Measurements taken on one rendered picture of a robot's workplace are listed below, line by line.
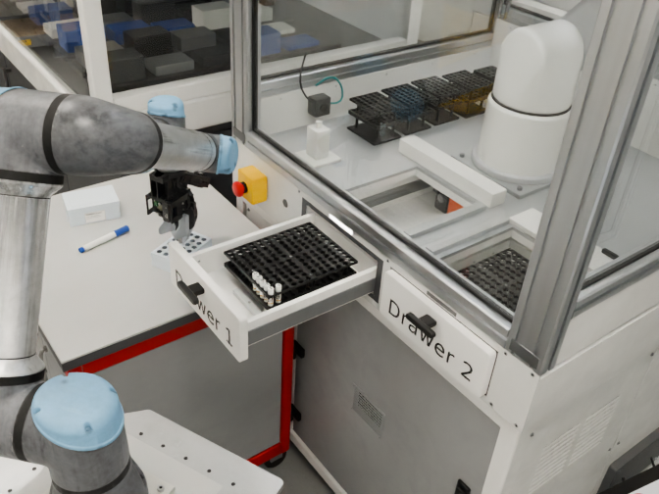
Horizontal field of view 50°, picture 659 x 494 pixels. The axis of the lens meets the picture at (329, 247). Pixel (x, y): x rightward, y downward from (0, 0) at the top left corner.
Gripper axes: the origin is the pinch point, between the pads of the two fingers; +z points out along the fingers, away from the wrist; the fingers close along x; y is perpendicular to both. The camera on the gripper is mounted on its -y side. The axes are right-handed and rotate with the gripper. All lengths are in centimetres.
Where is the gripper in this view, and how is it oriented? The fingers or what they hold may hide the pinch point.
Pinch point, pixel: (181, 235)
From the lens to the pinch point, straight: 171.1
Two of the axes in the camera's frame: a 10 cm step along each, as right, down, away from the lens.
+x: 8.8, 3.2, -3.5
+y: -4.7, 4.9, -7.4
